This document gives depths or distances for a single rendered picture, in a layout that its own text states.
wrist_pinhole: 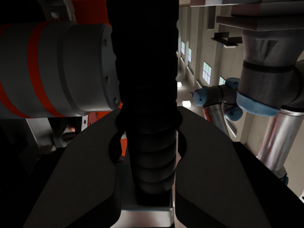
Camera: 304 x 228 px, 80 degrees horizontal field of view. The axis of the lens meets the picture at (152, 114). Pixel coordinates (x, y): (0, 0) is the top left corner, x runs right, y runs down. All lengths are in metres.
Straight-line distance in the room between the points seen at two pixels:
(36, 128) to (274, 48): 0.51
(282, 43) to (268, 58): 0.04
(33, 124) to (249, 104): 0.50
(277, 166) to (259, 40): 0.48
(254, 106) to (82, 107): 0.44
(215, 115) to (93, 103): 0.60
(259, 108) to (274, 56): 0.14
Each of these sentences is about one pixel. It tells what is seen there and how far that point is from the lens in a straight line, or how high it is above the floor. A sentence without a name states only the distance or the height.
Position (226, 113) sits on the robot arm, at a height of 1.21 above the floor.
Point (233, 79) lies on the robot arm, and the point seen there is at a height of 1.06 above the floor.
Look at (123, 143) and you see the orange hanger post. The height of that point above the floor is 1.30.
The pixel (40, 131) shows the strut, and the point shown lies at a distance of 0.39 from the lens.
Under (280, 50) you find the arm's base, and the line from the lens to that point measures 0.51.
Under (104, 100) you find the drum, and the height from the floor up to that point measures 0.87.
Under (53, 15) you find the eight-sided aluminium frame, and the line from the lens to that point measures 0.57.
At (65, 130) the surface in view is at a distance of 0.43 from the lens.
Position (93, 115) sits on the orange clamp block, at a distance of 0.62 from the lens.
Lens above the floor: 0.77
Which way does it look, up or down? 30 degrees up
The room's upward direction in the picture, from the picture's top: 177 degrees clockwise
